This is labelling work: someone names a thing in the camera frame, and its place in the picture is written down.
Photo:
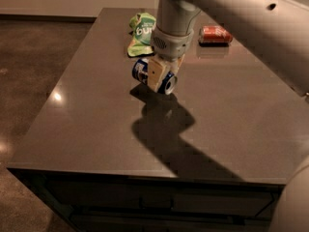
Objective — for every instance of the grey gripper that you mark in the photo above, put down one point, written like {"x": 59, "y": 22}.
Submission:
{"x": 171, "y": 45}

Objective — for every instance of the red coca-cola can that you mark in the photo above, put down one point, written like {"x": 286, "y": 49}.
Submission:
{"x": 214, "y": 35}

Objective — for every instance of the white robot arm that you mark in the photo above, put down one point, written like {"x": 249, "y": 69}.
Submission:
{"x": 275, "y": 31}

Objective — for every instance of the green snack bag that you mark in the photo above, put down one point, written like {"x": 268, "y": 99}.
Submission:
{"x": 142, "y": 25}

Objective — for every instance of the blue pepsi can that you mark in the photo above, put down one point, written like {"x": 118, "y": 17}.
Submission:
{"x": 156, "y": 74}

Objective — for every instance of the dark cabinet drawer front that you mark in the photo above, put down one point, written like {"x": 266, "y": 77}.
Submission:
{"x": 221, "y": 201}

